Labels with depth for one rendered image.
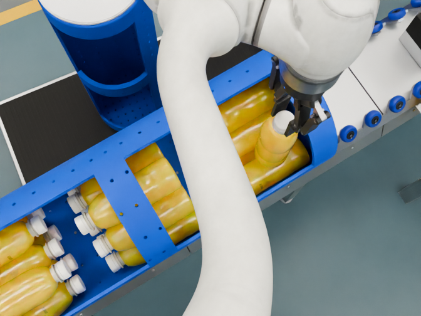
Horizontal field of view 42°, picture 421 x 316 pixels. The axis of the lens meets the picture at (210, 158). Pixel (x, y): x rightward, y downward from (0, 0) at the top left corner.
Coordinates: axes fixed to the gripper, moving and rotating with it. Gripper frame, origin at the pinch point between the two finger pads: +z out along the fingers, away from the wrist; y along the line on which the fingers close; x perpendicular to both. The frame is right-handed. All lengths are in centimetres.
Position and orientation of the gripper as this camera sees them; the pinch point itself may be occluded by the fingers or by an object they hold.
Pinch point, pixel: (287, 115)
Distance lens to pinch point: 99.6
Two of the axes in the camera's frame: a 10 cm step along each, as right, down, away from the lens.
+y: -5.2, -8.2, 2.2
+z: -0.2, 2.7, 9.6
